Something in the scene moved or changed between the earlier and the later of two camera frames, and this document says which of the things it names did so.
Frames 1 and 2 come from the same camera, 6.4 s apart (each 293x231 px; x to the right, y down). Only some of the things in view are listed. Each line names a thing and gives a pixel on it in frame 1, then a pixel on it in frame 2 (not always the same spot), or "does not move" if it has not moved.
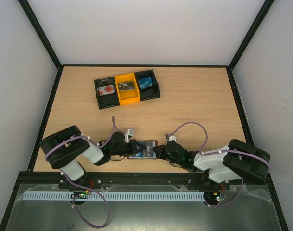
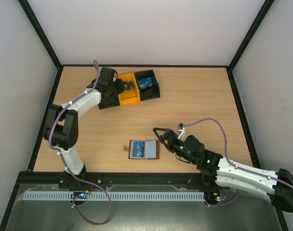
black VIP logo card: [150, 153] -> [128, 85]
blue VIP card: [145, 83] does not move
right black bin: [152, 92] does not move
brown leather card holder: [147, 152] does not move
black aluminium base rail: [56, 179] does not move
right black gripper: [163, 151] -> [168, 137]
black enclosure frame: [7, 211] does not move
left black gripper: [133, 143] -> [121, 87]
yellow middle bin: [128, 90] does not move
